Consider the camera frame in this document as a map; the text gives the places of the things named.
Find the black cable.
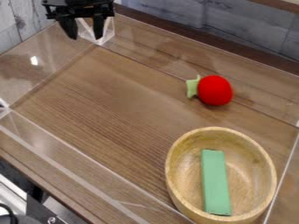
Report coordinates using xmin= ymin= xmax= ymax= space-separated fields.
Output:
xmin=0 ymin=204 xmax=21 ymax=224

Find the black metal mount bracket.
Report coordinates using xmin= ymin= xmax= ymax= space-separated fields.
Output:
xmin=25 ymin=195 xmax=68 ymax=224

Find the clear acrylic tray enclosure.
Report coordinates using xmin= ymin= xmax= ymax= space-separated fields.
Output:
xmin=0 ymin=16 xmax=299 ymax=224

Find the round wooden bowl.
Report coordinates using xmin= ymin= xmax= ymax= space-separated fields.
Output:
xmin=164 ymin=127 xmax=276 ymax=224

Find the green rectangular block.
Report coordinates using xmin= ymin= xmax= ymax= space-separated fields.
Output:
xmin=200 ymin=150 xmax=232 ymax=216

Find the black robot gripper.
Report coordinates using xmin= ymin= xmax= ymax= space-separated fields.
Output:
xmin=41 ymin=0 xmax=115 ymax=39

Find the red plush fruit green leaf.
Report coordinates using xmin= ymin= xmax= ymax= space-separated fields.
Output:
xmin=185 ymin=75 xmax=233 ymax=106

